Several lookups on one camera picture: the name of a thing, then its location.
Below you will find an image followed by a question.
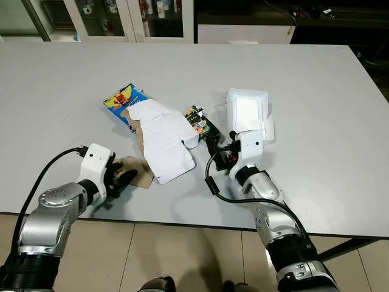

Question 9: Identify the dark printed snack wrapper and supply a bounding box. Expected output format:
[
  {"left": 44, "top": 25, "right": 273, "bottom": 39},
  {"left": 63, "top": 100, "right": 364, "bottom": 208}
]
[{"left": 185, "top": 105, "right": 223, "bottom": 147}]

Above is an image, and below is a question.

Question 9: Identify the blue yellow snack packet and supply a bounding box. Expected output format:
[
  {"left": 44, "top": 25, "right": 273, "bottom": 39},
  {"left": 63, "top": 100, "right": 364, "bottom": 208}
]
[{"left": 103, "top": 83, "right": 148, "bottom": 127}]

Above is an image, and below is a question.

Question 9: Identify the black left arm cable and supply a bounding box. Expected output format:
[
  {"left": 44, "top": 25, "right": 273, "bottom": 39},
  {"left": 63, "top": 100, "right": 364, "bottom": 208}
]
[{"left": 0, "top": 146, "right": 89, "bottom": 274}]

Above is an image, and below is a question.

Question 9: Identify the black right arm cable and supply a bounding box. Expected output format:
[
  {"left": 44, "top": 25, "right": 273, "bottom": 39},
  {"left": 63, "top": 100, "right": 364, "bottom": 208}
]
[{"left": 205, "top": 149, "right": 317, "bottom": 256}]

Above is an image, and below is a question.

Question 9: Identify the black metal table frame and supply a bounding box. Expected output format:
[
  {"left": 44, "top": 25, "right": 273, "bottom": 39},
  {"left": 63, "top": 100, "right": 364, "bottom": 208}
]
[{"left": 316, "top": 236, "right": 369, "bottom": 263}]

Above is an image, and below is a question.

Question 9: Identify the white foam food container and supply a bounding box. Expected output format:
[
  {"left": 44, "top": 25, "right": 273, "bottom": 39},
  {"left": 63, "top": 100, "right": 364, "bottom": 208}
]
[{"left": 225, "top": 88, "right": 276, "bottom": 145}]

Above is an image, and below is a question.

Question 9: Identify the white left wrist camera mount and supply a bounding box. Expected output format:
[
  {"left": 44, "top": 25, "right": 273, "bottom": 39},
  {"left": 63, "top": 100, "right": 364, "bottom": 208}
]
[{"left": 81, "top": 144, "right": 116, "bottom": 202}]

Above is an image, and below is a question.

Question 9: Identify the white glass door cabinet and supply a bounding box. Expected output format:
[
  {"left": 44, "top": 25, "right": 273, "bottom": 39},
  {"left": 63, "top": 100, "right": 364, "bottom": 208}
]
[{"left": 24, "top": 0, "right": 195, "bottom": 43}]

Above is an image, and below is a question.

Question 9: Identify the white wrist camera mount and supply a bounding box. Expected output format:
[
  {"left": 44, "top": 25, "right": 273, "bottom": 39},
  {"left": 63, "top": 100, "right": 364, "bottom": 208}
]
[
  {"left": 230, "top": 130, "right": 266, "bottom": 181},
  {"left": 81, "top": 144, "right": 116, "bottom": 202}
]

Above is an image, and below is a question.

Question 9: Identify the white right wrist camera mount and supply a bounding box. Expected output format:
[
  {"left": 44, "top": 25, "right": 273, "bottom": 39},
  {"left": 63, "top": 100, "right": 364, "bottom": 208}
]
[{"left": 230, "top": 130, "right": 266, "bottom": 181}]

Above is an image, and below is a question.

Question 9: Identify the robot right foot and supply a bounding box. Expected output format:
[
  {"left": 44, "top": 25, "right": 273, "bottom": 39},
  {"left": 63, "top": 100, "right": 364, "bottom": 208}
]
[{"left": 222, "top": 280, "right": 256, "bottom": 292}]

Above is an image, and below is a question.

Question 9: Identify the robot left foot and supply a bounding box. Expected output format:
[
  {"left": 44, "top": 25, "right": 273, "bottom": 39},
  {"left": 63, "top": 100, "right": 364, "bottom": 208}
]
[{"left": 139, "top": 276, "right": 177, "bottom": 292}]

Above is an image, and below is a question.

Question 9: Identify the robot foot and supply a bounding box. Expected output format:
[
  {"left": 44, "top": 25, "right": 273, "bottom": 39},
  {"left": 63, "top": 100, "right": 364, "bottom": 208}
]
[
  {"left": 139, "top": 276, "right": 177, "bottom": 292},
  {"left": 222, "top": 280, "right": 256, "bottom": 292}
]

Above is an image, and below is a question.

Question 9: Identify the dark desk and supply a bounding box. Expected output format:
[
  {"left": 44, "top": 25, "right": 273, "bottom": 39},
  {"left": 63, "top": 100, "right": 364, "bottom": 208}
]
[{"left": 196, "top": 0, "right": 389, "bottom": 68}]

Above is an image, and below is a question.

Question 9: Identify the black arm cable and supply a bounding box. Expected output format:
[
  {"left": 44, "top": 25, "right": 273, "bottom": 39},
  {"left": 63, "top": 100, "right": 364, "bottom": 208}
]
[
  {"left": 0, "top": 146, "right": 89, "bottom": 274},
  {"left": 205, "top": 149, "right": 317, "bottom": 256}
]

